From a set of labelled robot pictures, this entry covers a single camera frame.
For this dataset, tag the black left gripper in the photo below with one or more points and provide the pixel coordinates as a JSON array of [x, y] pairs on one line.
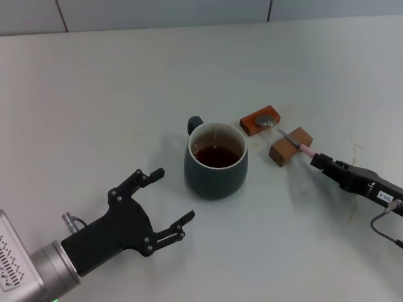
[[116, 229]]

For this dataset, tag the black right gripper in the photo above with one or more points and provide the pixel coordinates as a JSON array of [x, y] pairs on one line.
[[365, 185]]

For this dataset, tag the dark grey ceramic cup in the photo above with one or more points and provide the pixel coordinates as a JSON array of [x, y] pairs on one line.
[[214, 185]]

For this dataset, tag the light brown arched wooden block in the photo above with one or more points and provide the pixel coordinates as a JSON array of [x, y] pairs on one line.
[[283, 154]]

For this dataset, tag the reddish flat wooden block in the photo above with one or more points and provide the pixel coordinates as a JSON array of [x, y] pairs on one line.
[[252, 127]]

